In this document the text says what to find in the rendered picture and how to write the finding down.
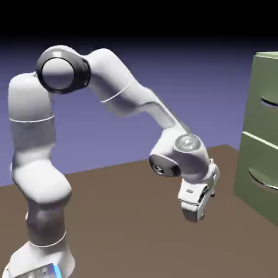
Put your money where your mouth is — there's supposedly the green drawer front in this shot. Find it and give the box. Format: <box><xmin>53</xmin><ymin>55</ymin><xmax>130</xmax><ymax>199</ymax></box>
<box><xmin>233</xmin><ymin>131</ymin><xmax>278</xmax><ymax>227</ymax></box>
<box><xmin>242</xmin><ymin>54</ymin><xmax>278</xmax><ymax>150</ymax></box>

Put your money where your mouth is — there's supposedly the green cabinet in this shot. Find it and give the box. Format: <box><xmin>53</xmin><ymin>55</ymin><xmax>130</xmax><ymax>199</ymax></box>
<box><xmin>233</xmin><ymin>51</ymin><xmax>278</xmax><ymax>227</ymax></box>

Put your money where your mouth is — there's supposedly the curved metal drawer handle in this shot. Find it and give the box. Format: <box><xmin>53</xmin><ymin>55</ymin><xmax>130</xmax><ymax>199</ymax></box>
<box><xmin>248</xmin><ymin>168</ymin><xmax>278</xmax><ymax>192</ymax></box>
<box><xmin>260</xmin><ymin>95</ymin><xmax>278</xmax><ymax>108</ymax></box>

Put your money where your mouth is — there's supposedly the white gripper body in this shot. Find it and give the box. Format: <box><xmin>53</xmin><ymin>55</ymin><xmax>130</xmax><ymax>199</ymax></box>
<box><xmin>177</xmin><ymin>179</ymin><xmax>211</xmax><ymax>223</ymax></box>

